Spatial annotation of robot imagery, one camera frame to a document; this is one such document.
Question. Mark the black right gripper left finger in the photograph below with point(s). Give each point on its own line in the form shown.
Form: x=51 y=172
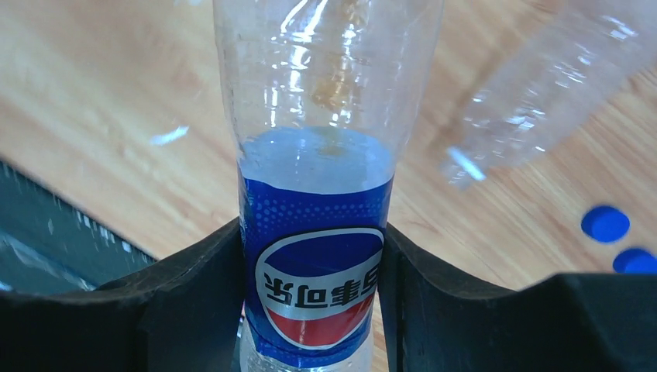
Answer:
x=179 y=314

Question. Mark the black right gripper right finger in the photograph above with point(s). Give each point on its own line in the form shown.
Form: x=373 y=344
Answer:
x=437 y=317

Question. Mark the Pepsi bottle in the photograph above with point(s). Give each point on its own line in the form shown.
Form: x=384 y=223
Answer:
x=322 y=97

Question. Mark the clear unlabelled plastic bottle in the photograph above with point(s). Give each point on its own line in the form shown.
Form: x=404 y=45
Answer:
x=562 y=75

